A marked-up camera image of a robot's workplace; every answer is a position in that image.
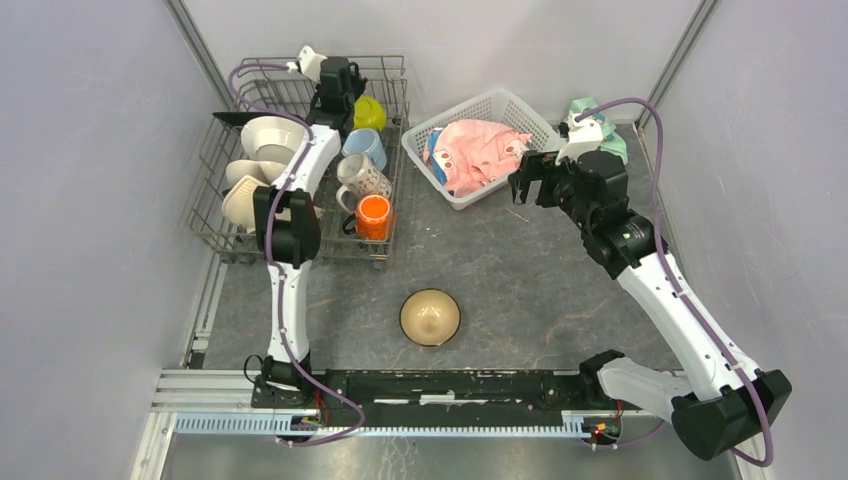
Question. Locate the wooden woven coaster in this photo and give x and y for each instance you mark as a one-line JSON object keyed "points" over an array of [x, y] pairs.
{"points": [[237, 206]]}

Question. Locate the green patterned cloth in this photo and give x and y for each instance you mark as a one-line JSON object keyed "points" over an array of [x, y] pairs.
{"points": [[612, 143]]}

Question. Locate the beige bowl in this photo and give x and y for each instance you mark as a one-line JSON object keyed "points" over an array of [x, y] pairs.
{"points": [[430, 317]]}

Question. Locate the white floral mug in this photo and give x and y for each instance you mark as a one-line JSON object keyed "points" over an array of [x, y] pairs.
{"points": [[359, 176]]}

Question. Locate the white deep plate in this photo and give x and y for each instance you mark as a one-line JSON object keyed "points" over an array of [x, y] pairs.
{"points": [[263, 171]]}

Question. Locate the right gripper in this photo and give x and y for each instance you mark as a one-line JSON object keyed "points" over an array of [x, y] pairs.
{"points": [[537, 165]]}

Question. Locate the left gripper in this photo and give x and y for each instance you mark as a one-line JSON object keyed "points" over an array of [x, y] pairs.
{"points": [[357, 81]]}

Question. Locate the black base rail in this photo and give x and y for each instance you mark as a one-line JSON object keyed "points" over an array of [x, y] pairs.
{"points": [[442, 398]]}

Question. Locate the metal wire dish rack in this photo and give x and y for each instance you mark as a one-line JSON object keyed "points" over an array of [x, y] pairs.
{"points": [[264, 80]]}

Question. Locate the white plastic basket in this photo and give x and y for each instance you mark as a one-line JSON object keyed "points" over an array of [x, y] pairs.
{"points": [[500, 106]]}

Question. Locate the orange mug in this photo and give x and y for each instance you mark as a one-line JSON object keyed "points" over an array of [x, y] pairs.
{"points": [[371, 220]]}

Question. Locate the cream plate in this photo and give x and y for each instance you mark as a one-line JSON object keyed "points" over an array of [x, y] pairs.
{"points": [[274, 139]]}

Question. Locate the blue cloth in basket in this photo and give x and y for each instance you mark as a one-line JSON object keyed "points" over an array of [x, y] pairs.
{"points": [[440, 160]]}

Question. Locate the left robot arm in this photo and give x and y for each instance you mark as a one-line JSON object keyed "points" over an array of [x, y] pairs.
{"points": [[288, 230]]}

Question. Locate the light blue cup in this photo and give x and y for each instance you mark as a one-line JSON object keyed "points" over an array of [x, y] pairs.
{"points": [[366, 141]]}

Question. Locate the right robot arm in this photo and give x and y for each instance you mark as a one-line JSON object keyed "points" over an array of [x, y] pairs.
{"points": [[724, 397]]}

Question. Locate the pink patterned cloth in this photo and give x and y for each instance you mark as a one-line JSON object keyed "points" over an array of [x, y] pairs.
{"points": [[483, 152]]}

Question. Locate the yellow-green bowl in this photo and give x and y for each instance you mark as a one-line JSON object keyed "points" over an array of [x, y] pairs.
{"points": [[369, 114]]}

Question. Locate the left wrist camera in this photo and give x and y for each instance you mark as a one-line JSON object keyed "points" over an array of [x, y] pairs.
{"points": [[307, 63]]}

